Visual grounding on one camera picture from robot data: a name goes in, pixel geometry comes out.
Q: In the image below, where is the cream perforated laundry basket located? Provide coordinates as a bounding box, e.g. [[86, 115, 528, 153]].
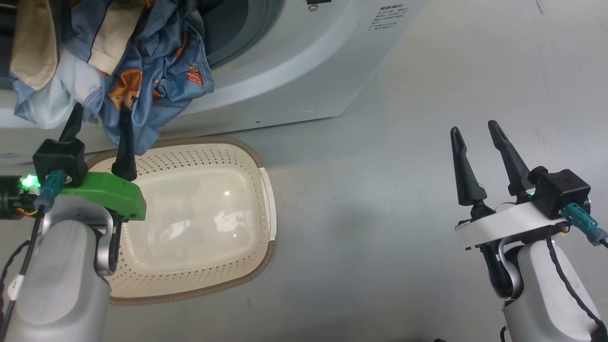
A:
[[85, 136, 277, 305]]

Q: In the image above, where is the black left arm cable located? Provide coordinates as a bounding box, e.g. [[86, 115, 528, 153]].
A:
[[0, 171, 67, 342]]

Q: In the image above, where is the grey rubber door gasket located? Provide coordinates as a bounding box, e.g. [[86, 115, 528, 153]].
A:
[[197, 0, 285, 69]]

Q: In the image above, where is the white front-load washing machine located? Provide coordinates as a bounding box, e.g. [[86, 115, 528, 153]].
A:
[[0, 0, 428, 164]]

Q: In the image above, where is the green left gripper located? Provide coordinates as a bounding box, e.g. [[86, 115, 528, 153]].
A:
[[0, 102, 147, 222]]

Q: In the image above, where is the black instruction text label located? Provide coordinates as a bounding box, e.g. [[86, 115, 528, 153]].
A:
[[368, 6, 410, 31]]

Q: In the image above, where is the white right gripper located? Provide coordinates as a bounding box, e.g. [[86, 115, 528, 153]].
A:
[[450, 120, 570, 251]]

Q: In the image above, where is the blue and cream cartoon garment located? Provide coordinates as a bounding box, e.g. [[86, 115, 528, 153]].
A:
[[9, 0, 214, 156]]

